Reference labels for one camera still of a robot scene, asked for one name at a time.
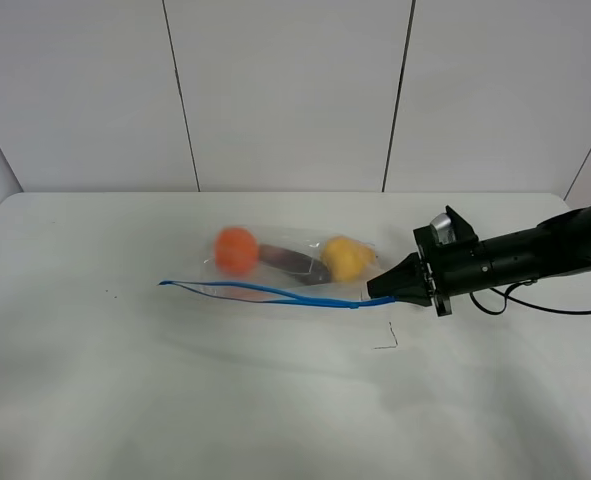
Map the purple eggplant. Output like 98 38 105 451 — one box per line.
259 244 332 286

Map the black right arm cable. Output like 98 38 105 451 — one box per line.
468 277 591 317

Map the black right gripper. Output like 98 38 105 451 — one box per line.
367 225 481 317

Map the orange fruit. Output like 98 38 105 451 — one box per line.
214 227 259 276

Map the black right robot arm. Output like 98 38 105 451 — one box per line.
367 206 591 316

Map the yellow pear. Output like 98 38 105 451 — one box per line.
320 236 376 283

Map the clear zip bag blue seal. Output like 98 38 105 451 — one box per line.
160 226 395 309

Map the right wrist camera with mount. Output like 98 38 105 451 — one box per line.
429 206 479 245

